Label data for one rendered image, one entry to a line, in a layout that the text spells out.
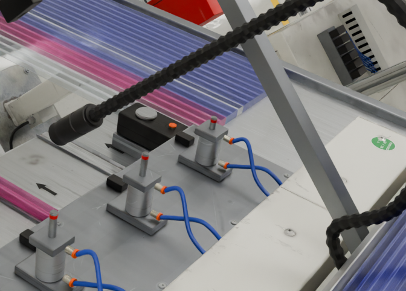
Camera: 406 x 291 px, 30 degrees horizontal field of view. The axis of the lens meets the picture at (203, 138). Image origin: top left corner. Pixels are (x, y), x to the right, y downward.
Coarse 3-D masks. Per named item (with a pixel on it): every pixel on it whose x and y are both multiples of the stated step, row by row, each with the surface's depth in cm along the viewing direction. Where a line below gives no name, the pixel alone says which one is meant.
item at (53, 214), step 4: (52, 212) 54; (56, 212) 54; (52, 216) 54; (56, 216) 54; (52, 220) 55; (56, 220) 55; (52, 224) 55; (56, 224) 55; (48, 228) 55; (52, 228) 55; (56, 228) 55; (48, 232) 55; (52, 232) 55; (56, 232) 56; (48, 236) 56; (52, 236) 55
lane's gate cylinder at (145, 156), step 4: (144, 152) 63; (144, 156) 63; (148, 156) 63; (144, 160) 63; (148, 160) 63; (144, 164) 63; (140, 168) 63; (144, 168) 63; (140, 172) 64; (144, 172) 64; (144, 176) 64
